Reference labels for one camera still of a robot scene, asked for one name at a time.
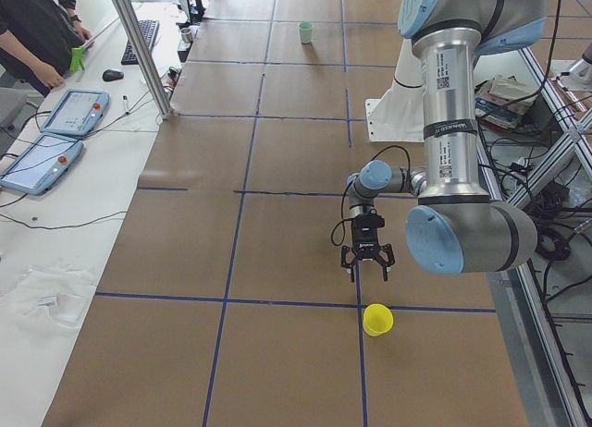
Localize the black computer mouse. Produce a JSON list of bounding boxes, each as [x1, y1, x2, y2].
[[102, 68, 124, 82]]

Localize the stack of magazines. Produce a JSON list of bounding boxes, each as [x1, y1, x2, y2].
[[475, 75, 536, 129]]

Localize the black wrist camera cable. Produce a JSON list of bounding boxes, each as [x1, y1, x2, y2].
[[329, 143, 413, 250]]

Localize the green clamp tool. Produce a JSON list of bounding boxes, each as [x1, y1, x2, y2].
[[69, 46, 88, 73]]

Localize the aluminium frame post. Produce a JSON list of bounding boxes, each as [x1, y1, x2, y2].
[[112, 0, 173, 120]]

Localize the metal cup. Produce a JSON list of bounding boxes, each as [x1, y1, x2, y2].
[[179, 27, 193, 44]]

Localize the upper teach pendant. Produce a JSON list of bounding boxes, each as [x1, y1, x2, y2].
[[40, 89, 110, 137]]

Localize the green plastic cup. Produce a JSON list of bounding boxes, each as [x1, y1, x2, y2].
[[298, 21, 314, 44]]

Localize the yellow plastic cup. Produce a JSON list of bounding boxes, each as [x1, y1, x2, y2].
[[363, 303, 394, 337]]

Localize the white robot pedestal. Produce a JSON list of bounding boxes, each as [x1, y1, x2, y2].
[[365, 39, 424, 142]]

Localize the teach pendant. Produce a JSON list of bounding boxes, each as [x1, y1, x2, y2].
[[40, 89, 110, 137], [1, 133, 84, 196]]

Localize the person in dark clothes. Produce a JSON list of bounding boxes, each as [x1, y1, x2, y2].
[[1, 0, 92, 96]]

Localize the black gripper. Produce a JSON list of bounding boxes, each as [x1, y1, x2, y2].
[[340, 214, 395, 282]]

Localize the black keyboard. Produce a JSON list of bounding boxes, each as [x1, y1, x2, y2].
[[120, 18, 161, 66]]

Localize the lower teach pendant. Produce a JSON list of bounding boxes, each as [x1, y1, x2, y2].
[[1, 133, 84, 196]]

